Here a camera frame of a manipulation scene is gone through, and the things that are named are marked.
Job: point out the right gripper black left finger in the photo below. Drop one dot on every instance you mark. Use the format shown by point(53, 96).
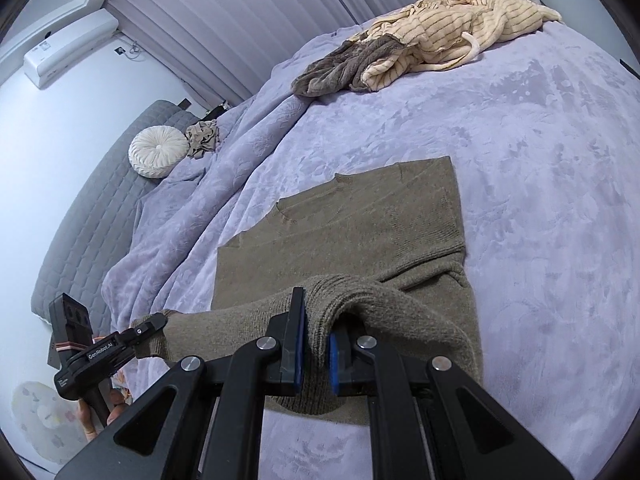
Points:
point(202, 420)

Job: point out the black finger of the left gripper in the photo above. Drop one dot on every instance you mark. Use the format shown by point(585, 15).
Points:
point(140, 338)

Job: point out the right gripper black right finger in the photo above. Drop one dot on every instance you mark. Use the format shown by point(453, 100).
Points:
point(431, 420)

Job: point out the olive brown knit sweater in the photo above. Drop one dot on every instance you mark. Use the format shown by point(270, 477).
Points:
point(384, 248)

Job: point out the person left hand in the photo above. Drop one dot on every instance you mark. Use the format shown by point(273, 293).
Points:
point(120, 398)

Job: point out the grey quilted mattress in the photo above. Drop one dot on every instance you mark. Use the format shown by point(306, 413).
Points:
point(96, 231)

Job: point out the round cream pleated cushion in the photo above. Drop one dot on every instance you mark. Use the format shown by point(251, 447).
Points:
point(156, 150)

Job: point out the small beige crumpled garment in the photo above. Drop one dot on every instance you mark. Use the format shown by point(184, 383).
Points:
point(203, 137)

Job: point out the white air conditioner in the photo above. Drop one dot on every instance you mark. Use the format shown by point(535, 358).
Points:
point(55, 53)

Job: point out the lavender plush blanket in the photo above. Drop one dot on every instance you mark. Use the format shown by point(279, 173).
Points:
point(543, 132)

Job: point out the grey pleated curtain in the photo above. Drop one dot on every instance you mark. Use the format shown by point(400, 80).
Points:
point(225, 50)

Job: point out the dark brown fuzzy garment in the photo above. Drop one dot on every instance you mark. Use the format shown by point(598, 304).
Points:
point(342, 68)

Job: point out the cream striped garment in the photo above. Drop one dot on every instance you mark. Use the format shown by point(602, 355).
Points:
point(435, 35)

